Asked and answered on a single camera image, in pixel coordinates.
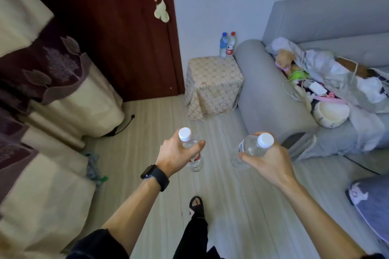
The person's right hand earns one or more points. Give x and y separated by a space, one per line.
276 166

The person's left hand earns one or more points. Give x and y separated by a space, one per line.
171 158

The patterned cloth covered stool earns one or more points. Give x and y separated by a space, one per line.
212 85

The small blue cap water bottle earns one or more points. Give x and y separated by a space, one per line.
223 46

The red cap water bottle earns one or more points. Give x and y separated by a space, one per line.
231 46

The person's right forearm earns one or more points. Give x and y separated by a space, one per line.
319 222

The person's left forearm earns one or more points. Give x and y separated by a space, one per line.
130 216

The person's black trousers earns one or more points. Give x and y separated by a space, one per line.
194 237

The person's black left sleeve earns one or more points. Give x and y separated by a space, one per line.
97 246

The person's black sleeve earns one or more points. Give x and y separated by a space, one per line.
375 256
97 246

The person's black right sleeve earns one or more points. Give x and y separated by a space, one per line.
375 256

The black smartwatch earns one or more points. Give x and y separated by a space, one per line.
158 177

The black sandal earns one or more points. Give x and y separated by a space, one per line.
197 207

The grey green floor cloth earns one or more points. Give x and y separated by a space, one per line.
92 170

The white charger box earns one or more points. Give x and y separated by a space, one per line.
317 88

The green fabric item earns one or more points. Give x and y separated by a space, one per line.
297 76

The brown plush toy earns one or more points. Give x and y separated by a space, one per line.
285 57

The pile of white clothes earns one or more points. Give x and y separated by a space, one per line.
364 92

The brown cardboard piece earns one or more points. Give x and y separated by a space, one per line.
360 70

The cream and purple curtain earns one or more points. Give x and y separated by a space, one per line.
45 177

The dark red door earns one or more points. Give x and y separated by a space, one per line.
106 25

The grey sofa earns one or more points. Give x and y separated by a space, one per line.
319 16

